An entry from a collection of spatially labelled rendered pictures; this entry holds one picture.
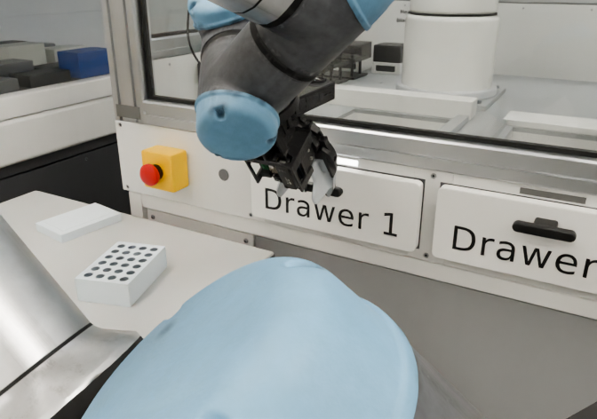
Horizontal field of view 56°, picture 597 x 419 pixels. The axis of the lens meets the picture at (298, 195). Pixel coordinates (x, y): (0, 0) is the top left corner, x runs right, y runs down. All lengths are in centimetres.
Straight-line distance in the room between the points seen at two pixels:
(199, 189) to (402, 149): 40
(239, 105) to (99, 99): 111
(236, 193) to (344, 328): 82
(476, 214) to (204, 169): 48
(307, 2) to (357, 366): 30
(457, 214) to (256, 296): 63
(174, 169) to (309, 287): 84
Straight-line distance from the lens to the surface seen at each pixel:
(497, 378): 97
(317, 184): 76
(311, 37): 45
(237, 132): 49
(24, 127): 143
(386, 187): 83
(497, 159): 79
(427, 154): 82
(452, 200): 81
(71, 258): 102
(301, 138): 70
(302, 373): 17
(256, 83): 48
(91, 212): 115
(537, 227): 76
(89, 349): 30
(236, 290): 22
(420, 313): 94
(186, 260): 96
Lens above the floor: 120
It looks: 22 degrees down
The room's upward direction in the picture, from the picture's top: straight up
